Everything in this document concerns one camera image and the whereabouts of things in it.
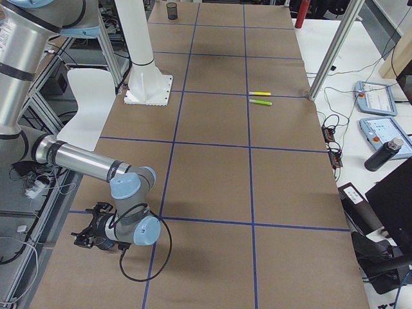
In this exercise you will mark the black water bottle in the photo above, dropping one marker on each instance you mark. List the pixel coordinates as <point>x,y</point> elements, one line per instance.
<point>387,151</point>

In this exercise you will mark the near teach pendant tablet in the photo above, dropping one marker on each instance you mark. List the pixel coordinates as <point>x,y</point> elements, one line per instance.
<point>379,130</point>

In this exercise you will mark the green highlighter pen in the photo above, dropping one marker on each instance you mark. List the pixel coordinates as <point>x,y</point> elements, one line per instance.
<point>260,102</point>

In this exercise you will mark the red bottle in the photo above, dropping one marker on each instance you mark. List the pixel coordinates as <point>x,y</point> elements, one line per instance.
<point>301,15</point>

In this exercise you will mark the far teach pendant tablet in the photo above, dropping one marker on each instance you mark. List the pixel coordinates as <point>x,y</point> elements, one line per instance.
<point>375,98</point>

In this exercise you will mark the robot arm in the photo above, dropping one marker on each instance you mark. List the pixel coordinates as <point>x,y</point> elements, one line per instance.
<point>25,31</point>

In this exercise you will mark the aluminium frame post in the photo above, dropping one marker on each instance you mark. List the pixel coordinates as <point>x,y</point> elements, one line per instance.
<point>343,30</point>

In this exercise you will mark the white camera stand pillar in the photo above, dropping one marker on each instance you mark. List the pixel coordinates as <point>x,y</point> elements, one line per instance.
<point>146,85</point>

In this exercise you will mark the black mesh pencil cup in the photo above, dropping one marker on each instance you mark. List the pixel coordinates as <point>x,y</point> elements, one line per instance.
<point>172,10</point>

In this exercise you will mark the black monitor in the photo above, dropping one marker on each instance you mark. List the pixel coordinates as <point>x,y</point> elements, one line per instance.
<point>390,200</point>

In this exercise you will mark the white curved plastic sheet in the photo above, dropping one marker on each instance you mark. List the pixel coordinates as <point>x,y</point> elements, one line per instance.
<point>94,92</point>

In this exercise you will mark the teach pendant tablet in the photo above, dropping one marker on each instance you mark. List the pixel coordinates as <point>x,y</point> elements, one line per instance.
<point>379,130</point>
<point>375,98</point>

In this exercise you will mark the yellow highlighter pen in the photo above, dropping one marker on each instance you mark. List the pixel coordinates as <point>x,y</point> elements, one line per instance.
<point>260,93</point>

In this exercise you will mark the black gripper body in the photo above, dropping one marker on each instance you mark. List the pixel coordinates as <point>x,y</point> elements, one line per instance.
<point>98,225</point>

